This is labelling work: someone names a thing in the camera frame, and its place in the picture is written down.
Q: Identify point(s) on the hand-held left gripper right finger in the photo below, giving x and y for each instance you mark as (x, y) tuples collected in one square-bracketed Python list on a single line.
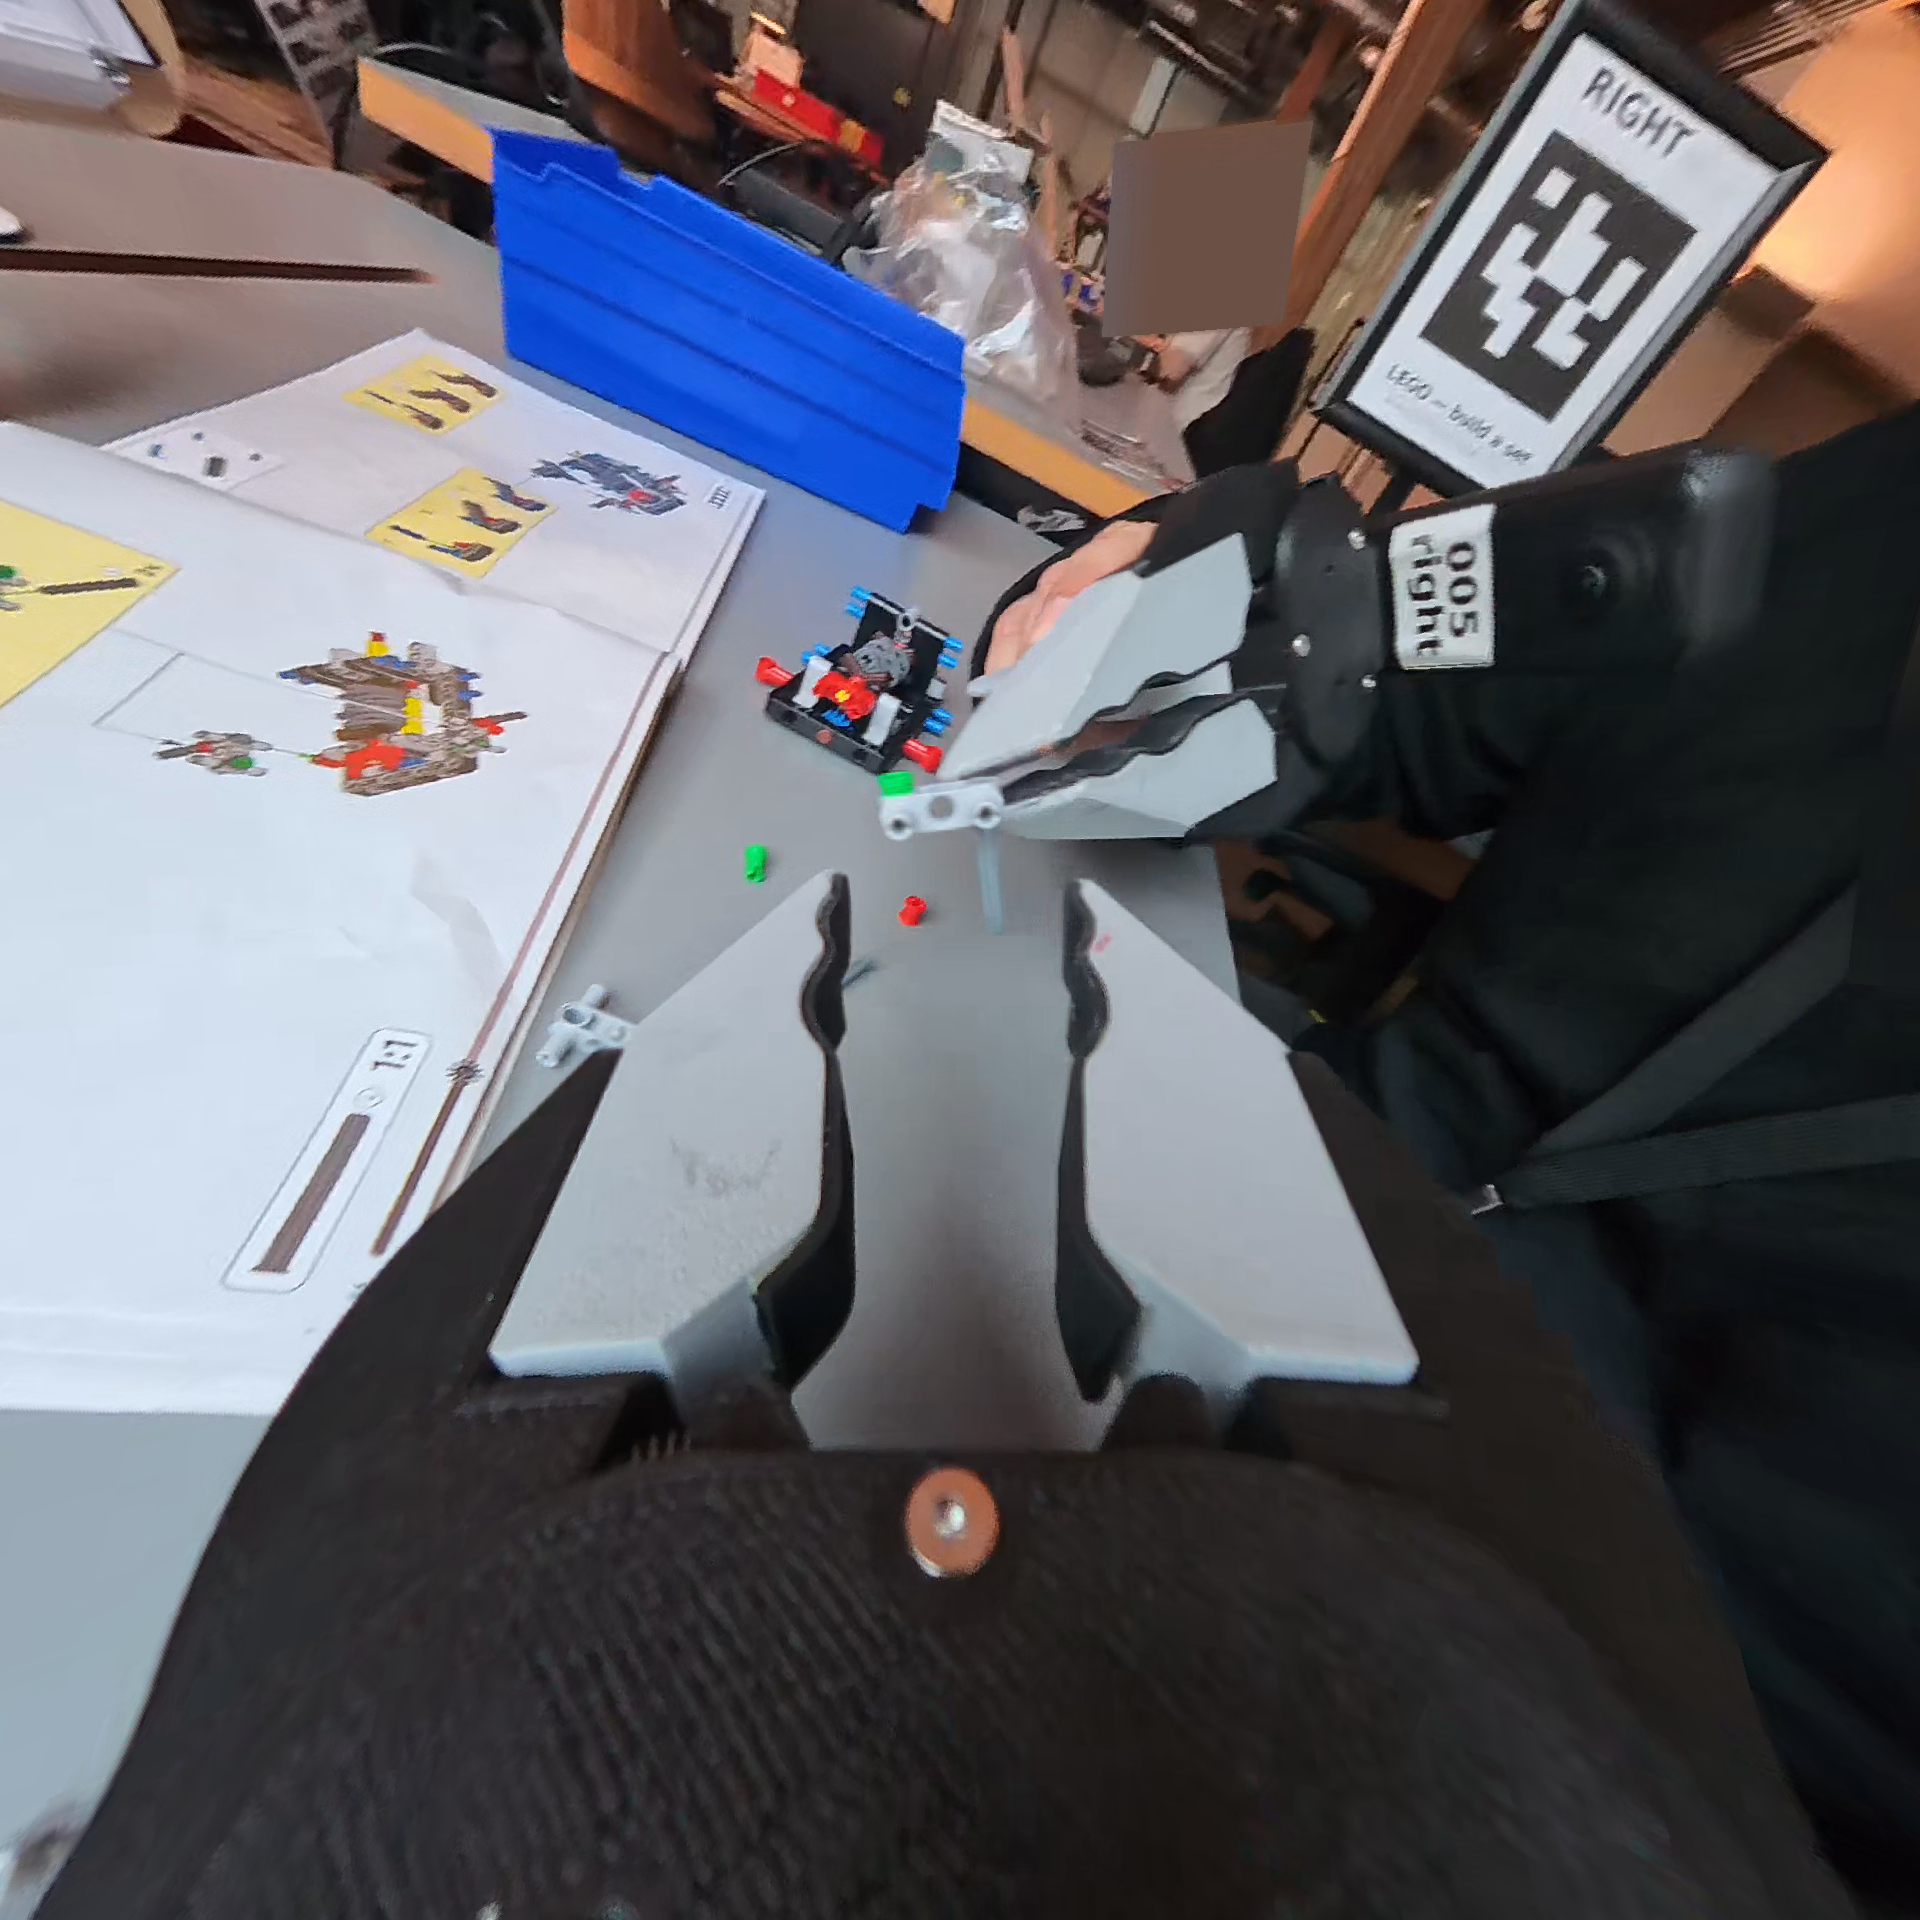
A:
[(1231, 1213)]

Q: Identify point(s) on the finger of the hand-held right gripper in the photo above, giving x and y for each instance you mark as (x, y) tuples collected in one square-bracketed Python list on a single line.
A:
[(1126, 645), (1171, 786)]

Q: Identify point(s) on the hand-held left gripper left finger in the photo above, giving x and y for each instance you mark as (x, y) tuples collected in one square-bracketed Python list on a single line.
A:
[(675, 1200)]

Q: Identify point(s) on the grey lego connector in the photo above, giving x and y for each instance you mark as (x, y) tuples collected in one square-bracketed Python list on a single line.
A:
[(945, 810), (586, 1026)]

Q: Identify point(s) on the black lego chassis assembly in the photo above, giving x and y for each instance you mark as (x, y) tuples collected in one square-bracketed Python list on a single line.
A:
[(840, 705)]

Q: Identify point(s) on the lego instruction booklet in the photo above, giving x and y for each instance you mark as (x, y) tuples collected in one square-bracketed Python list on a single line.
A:
[(299, 900)]

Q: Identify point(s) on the person's right hand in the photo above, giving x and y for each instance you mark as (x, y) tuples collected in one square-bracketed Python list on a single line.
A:
[(1050, 578)]

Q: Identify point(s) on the clear plastic bag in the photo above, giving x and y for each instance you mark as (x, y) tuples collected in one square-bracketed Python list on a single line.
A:
[(960, 240)]

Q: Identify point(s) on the framed marker sign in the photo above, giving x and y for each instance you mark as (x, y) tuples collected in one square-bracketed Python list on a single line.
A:
[(1576, 254)]

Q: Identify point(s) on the blue plastic bin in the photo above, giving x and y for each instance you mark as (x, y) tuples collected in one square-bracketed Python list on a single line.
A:
[(720, 316)]

